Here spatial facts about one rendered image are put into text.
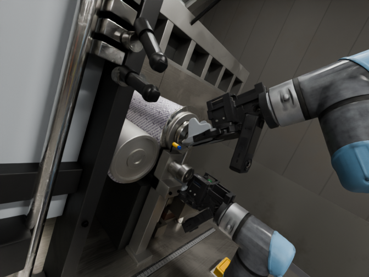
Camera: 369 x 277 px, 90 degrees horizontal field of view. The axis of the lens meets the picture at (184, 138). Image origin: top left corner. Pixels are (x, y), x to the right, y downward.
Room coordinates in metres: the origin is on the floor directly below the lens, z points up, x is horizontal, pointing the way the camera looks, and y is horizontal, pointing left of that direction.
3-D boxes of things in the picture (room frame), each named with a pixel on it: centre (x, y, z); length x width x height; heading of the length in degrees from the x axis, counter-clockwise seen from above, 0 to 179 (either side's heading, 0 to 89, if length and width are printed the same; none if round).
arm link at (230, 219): (0.41, -0.18, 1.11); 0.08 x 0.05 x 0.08; 144
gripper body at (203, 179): (0.46, -0.12, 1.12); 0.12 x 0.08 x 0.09; 54
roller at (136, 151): (0.46, 0.18, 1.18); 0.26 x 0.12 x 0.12; 54
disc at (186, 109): (0.48, 0.01, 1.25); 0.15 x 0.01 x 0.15; 144
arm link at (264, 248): (0.37, -0.25, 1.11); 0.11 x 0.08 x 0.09; 54
